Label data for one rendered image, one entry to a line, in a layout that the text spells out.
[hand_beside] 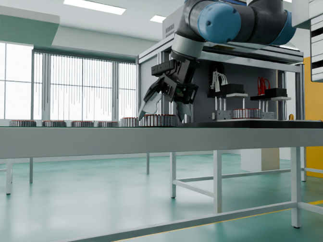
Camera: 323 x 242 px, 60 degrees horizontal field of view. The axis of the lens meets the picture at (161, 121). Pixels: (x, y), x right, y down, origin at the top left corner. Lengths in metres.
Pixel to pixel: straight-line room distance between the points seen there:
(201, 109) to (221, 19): 0.72
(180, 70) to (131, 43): 7.34
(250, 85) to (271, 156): 3.92
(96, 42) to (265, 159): 5.03
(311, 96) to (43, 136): 4.85
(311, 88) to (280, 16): 4.52
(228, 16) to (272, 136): 0.34
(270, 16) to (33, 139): 0.52
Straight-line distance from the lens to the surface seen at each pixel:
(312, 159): 5.15
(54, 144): 0.51
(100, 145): 0.53
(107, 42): 7.81
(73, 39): 7.61
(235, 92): 1.10
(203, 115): 1.25
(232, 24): 0.59
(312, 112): 5.13
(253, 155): 5.26
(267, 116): 1.33
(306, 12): 0.48
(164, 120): 0.76
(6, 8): 1.26
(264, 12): 0.66
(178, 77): 0.71
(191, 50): 0.69
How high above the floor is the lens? 0.74
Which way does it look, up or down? 2 degrees up
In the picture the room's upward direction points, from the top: straight up
